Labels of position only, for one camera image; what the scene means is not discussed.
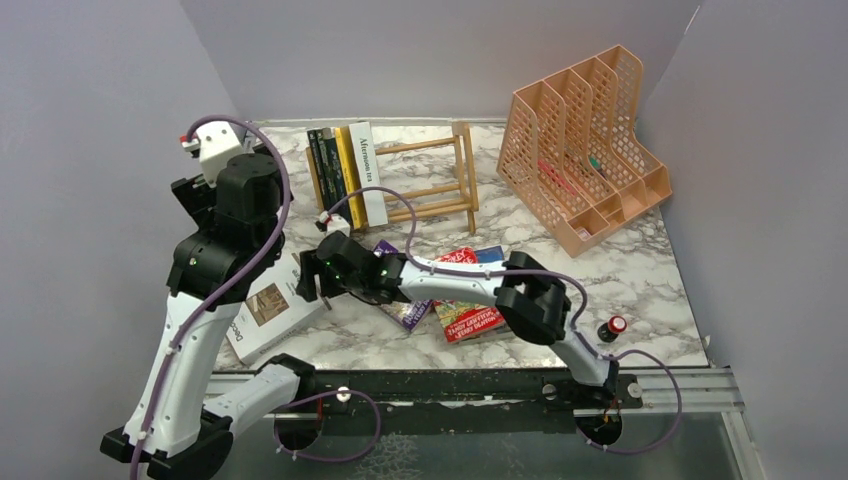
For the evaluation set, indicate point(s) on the white furniture book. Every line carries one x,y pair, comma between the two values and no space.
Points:
272,313

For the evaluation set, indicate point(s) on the green marker in organizer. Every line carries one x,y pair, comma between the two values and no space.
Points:
597,167

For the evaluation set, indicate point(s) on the red black small bottle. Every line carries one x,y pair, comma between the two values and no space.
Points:
610,330

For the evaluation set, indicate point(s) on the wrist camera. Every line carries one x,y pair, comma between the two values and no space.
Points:
329,223
213,144

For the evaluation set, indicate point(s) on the blue book under red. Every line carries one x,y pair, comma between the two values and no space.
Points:
490,255

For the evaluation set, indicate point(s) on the black moon and sixpence book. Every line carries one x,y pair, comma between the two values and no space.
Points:
318,175

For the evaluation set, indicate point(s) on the floral little women book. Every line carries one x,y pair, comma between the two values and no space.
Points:
330,143

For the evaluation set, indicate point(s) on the purple 52-storey treehouse book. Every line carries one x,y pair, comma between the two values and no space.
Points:
406,315

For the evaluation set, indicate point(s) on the green alice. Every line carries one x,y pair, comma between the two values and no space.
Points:
330,166

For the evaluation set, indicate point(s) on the orange plastic file organizer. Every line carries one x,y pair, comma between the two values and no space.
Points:
589,108

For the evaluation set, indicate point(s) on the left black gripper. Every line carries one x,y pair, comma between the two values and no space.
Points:
199,196

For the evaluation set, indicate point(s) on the yellow book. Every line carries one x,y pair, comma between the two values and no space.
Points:
353,209

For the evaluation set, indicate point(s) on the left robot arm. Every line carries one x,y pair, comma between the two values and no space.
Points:
174,433

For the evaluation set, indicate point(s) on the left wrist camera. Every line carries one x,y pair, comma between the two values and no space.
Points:
213,144

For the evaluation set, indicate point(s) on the red 13-storey treehouse book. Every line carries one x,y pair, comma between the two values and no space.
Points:
465,323

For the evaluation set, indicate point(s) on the wooden book rack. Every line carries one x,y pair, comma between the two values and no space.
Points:
433,167

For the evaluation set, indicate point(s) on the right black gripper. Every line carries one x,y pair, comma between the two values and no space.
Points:
309,267

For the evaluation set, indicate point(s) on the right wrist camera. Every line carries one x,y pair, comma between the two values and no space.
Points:
329,223

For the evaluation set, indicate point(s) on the black front rail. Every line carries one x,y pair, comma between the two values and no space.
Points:
462,401

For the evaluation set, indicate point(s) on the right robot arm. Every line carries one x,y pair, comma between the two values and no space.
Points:
532,300

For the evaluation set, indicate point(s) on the red item in organizer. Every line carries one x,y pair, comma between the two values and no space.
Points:
551,174

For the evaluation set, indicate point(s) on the white afternoon tea coffee book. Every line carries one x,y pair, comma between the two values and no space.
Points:
365,155

